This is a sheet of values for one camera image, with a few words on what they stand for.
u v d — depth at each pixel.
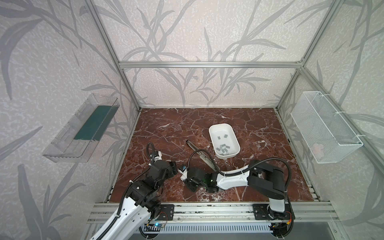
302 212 0.76
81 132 0.68
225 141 0.99
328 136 0.63
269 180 0.49
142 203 0.51
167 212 0.73
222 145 0.99
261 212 0.72
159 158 0.70
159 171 0.57
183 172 0.74
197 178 0.65
